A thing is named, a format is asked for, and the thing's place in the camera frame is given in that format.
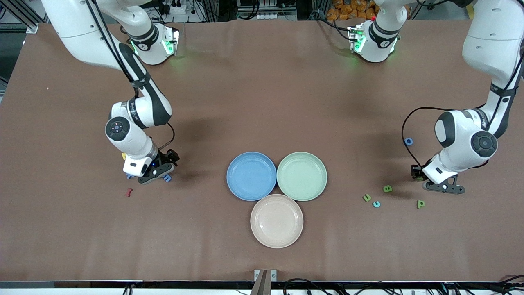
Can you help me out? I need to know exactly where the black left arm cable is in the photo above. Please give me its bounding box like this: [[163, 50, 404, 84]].
[[401, 53, 524, 168]]

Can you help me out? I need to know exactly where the pale pink plate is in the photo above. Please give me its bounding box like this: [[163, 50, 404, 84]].
[[250, 194, 304, 249]]

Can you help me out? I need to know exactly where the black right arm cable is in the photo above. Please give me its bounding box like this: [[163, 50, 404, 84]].
[[84, 0, 176, 151]]

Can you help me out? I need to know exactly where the metal table edge bracket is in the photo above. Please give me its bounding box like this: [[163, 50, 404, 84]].
[[254, 269, 278, 295]]

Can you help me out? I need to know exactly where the pile of orange fruits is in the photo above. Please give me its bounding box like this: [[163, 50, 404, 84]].
[[326, 0, 379, 21]]

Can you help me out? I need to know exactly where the brown table cover sheet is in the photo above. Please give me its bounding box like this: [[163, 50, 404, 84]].
[[0, 18, 524, 283]]

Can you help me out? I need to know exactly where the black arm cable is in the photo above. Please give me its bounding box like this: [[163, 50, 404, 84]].
[[84, 0, 176, 151], [401, 53, 524, 168]]

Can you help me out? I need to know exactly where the aluminium frame post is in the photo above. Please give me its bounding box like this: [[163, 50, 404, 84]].
[[0, 0, 39, 34]]

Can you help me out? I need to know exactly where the black table edge rail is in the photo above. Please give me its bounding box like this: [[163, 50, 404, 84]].
[[0, 280, 524, 290]]

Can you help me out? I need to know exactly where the blue plate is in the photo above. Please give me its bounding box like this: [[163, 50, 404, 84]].
[[226, 152, 277, 201]]

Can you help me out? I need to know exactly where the light green plate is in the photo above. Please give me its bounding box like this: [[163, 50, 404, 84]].
[[277, 152, 328, 202]]

